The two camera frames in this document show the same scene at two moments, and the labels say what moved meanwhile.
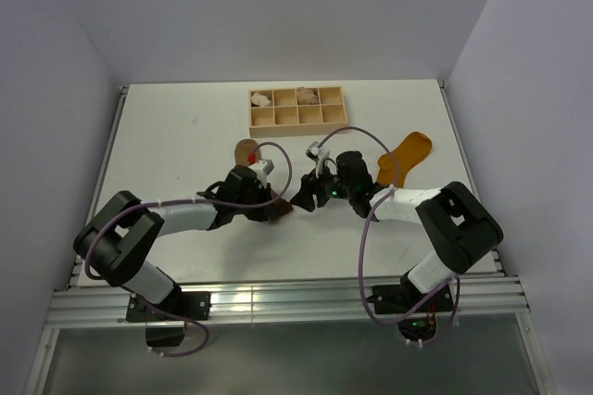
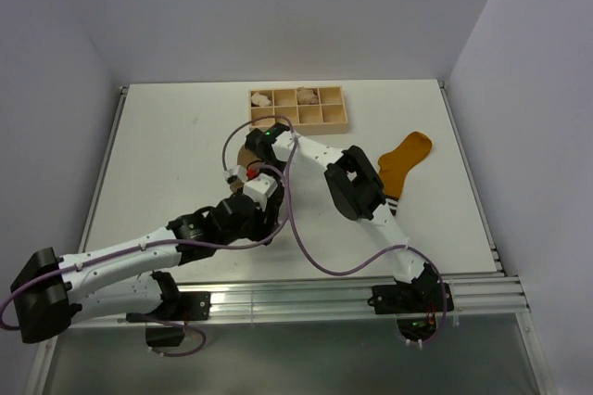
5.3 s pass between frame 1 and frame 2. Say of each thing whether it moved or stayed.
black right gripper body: moved
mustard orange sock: stayed
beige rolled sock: stayed
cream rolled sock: stayed
